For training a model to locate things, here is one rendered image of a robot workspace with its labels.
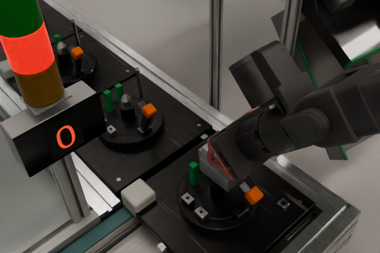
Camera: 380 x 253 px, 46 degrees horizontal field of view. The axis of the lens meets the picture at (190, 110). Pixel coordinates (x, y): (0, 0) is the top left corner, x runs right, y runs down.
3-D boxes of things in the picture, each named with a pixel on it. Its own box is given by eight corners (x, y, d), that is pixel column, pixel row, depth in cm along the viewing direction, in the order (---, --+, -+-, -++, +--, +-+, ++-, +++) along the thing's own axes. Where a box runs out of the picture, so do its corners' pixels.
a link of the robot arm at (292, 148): (303, 154, 49) (336, 130, 52) (272, 99, 49) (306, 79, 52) (268, 163, 55) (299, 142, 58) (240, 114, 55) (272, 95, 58)
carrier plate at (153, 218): (314, 209, 78) (316, 202, 77) (216, 302, 67) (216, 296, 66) (217, 136, 92) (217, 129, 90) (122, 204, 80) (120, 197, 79)
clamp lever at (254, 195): (248, 210, 73) (264, 195, 67) (240, 217, 72) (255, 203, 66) (233, 193, 74) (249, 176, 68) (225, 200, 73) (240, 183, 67)
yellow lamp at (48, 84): (72, 94, 55) (63, 62, 52) (35, 113, 53) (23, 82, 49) (51, 75, 58) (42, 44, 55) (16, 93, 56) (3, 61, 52)
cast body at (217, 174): (246, 177, 71) (249, 147, 66) (227, 192, 69) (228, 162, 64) (210, 149, 76) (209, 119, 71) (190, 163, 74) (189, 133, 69)
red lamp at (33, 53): (63, 61, 52) (52, 25, 48) (22, 81, 49) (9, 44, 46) (41, 43, 54) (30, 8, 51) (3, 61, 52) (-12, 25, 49)
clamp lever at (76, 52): (83, 72, 101) (84, 51, 94) (76, 75, 100) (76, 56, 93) (74, 60, 102) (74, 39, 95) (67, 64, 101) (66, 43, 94)
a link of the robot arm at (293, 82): (329, 140, 43) (376, 104, 48) (269, 36, 43) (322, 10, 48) (257, 162, 53) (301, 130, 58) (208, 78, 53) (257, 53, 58)
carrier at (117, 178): (212, 132, 92) (213, 86, 84) (117, 199, 81) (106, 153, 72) (141, 78, 106) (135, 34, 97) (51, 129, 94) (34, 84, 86)
